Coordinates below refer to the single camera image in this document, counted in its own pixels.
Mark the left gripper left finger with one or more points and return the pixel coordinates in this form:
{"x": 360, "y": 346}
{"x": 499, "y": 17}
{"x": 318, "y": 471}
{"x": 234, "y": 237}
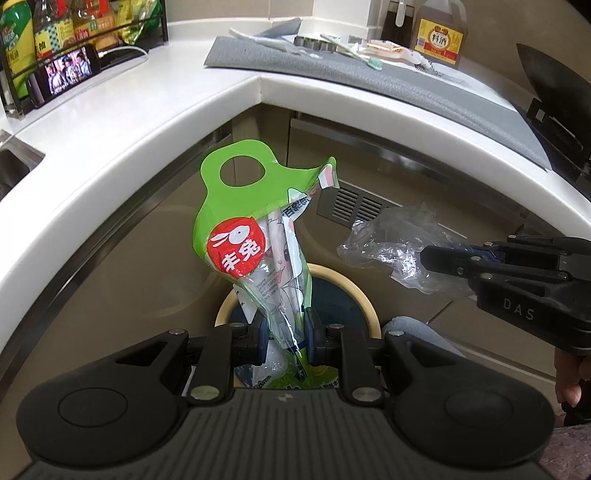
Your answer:
{"x": 227, "y": 347}

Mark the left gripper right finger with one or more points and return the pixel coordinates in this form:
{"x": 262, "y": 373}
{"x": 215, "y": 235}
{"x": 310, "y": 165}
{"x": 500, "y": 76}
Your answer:
{"x": 349, "y": 351}

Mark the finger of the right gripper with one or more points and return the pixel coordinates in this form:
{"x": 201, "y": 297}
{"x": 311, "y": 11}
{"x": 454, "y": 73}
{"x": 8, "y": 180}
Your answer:
{"x": 489, "y": 249}
{"x": 450, "y": 261}

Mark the clear plastic bag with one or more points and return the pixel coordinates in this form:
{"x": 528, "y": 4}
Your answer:
{"x": 393, "y": 241}

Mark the green snack wrapper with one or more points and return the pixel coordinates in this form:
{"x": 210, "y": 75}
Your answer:
{"x": 245, "y": 231}

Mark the orange snack wrapper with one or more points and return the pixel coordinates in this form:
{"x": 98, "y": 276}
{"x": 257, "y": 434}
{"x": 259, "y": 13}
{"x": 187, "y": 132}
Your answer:
{"x": 394, "y": 52}

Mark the cream trash bin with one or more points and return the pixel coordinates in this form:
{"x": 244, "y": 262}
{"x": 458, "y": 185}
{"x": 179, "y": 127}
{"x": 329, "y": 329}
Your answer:
{"x": 335, "y": 297}

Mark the person's right hand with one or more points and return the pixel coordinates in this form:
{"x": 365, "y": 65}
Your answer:
{"x": 570, "y": 370}

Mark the blue bin liner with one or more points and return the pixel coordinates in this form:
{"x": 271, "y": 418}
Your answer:
{"x": 239, "y": 307}

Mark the cabinet vent grille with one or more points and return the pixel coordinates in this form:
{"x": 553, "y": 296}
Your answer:
{"x": 348, "y": 205}

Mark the black wok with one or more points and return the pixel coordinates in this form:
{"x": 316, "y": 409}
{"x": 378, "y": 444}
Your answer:
{"x": 564, "y": 93}

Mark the grey counter mat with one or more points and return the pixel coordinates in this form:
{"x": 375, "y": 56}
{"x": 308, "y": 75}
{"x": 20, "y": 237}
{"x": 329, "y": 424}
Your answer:
{"x": 472, "y": 104}

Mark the printed paper sheet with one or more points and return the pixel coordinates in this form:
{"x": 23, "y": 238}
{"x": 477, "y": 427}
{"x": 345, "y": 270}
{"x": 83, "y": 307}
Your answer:
{"x": 439, "y": 71}

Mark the green toothbrush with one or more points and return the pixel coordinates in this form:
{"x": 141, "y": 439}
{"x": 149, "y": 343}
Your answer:
{"x": 371, "y": 62}

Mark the large cooking wine jug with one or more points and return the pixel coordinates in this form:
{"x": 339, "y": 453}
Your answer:
{"x": 440, "y": 30}

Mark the dark soy sauce dispenser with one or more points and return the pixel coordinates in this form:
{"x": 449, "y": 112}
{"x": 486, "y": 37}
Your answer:
{"x": 399, "y": 21}

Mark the metal cookie cutter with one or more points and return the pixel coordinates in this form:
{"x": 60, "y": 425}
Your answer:
{"x": 314, "y": 44}

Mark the steel sink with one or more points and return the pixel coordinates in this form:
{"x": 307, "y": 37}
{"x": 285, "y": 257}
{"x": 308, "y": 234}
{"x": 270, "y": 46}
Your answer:
{"x": 17, "y": 160}

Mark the black smartphone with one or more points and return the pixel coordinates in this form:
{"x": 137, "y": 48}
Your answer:
{"x": 62, "y": 74}

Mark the yellow green snack bag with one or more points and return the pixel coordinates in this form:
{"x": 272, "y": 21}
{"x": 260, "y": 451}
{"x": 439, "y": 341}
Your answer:
{"x": 137, "y": 18}

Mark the amber red-label oil bottle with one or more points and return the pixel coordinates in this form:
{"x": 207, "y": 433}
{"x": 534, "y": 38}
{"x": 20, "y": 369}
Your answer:
{"x": 95, "y": 22}

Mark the green yellow-cap bottle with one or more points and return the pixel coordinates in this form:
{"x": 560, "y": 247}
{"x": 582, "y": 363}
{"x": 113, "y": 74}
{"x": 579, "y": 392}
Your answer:
{"x": 18, "y": 39}

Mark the black wire spice rack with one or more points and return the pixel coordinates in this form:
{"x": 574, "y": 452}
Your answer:
{"x": 18, "y": 108}

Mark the red-handle oil bottle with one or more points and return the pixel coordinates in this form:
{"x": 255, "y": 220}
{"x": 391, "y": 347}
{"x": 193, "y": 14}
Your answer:
{"x": 53, "y": 28}

